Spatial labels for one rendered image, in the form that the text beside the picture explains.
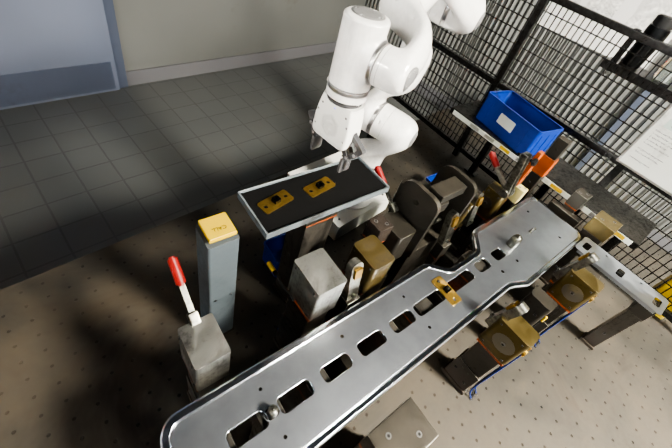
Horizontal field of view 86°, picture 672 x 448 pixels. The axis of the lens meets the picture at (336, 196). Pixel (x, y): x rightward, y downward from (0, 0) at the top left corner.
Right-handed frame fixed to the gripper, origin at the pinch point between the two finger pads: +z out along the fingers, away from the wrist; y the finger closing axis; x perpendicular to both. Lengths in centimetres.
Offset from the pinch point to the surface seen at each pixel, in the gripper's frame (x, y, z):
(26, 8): -4, -246, 63
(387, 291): 2.3, 27.4, 25.9
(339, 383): -22.7, 34.3, 26.0
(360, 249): 0.3, 16.7, 18.2
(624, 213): 105, 66, 24
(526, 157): 63, 29, 5
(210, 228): -28.5, -3.3, 10.1
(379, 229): 7.8, 16.0, 16.3
